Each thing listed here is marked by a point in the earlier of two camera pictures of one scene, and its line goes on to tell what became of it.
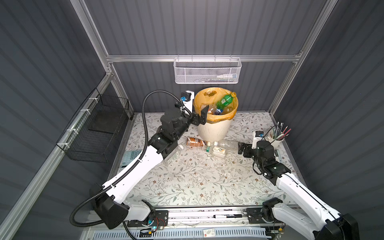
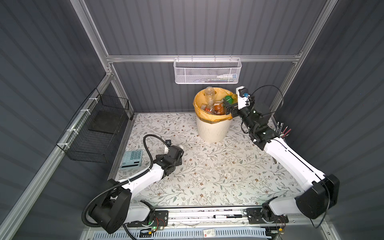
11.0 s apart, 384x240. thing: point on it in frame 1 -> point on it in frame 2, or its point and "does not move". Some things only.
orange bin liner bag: (211, 96) does not move
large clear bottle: (228, 144) -> (210, 91)
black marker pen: (227, 216) does not move
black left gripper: (200, 119) -> (160, 157)
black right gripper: (248, 148) -> (234, 108)
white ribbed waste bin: (216, 126) does not move
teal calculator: (128, 157) does not move
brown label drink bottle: (195, 142) -> (219, 109)
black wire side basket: (91, 135) does not move
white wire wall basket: (207, 71) does not move
